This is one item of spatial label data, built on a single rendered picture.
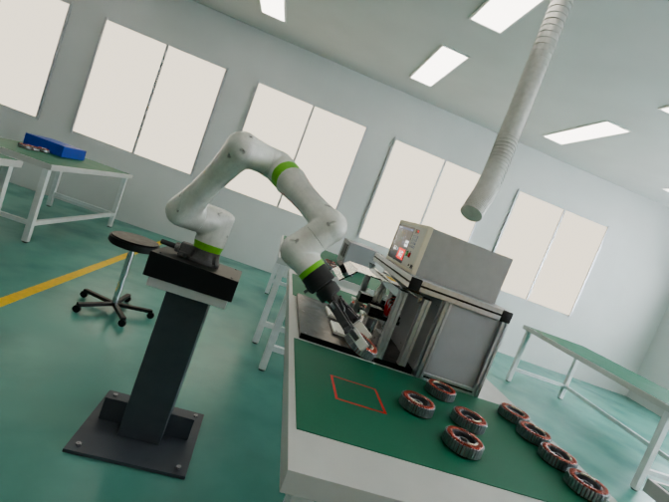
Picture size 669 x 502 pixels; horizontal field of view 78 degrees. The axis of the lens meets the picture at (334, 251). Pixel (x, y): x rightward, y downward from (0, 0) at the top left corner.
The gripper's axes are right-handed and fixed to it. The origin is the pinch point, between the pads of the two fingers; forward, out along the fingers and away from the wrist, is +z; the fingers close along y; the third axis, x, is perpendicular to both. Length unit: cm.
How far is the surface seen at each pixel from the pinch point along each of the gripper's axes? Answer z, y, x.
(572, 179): 72, -612, 297
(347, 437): 12.4, 32.0, -10.1
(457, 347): 29, -40, 19
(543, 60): -59, -199, 184
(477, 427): 42.7, -3.3, 11.1
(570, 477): 65, 4, 25
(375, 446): 18.4, 30.3, -6.5
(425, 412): 28.4, 2.0, 2.1
